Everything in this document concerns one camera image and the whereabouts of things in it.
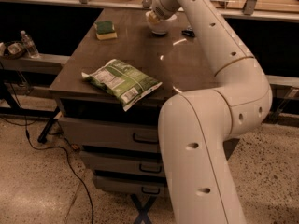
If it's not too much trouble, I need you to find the white ceramic bowl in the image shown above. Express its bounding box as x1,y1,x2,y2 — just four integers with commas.
146,12,177,35

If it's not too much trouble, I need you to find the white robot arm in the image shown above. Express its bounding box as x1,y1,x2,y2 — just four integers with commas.
150,0,272,224

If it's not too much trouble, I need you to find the green jalapeno chip bag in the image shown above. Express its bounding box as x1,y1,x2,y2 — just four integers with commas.
81,59,162,111

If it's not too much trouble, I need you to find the dark bowl with items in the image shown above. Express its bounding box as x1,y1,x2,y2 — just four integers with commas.
0,41,25,60

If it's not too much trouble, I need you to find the small dark snack packet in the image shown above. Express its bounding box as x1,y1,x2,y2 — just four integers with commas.
181,29,195,38

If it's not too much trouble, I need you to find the green and yellow sponge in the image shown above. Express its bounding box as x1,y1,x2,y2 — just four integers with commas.
94,21,117,40

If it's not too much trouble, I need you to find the grey drawer cabinet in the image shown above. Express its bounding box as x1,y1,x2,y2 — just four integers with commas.
49,7,241,203

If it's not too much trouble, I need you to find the grey side shelf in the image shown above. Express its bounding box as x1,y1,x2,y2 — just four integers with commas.
0,54,69,75

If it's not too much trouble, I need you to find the top grey drawer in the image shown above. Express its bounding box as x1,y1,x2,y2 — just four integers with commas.
58,116,241,161

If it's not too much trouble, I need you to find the grey drawer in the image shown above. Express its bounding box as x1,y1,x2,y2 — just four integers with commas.
79,151,165,177
93,175,169,197
58,116,241,161

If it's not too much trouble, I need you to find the clear plastic water bottle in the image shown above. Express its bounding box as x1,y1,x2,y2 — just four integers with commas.
21,30,39,58

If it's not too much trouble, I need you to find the middle grey drawer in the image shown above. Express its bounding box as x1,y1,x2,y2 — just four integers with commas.
79,151,165,177

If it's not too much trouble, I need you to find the bottom grey drawer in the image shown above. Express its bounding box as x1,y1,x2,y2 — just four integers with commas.
93,175,169,197

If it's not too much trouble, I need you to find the blue tape cross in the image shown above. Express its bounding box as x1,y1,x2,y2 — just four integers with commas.
131,194,156,224

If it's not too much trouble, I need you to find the black floor cable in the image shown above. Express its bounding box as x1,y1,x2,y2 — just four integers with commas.
0,63,95,224

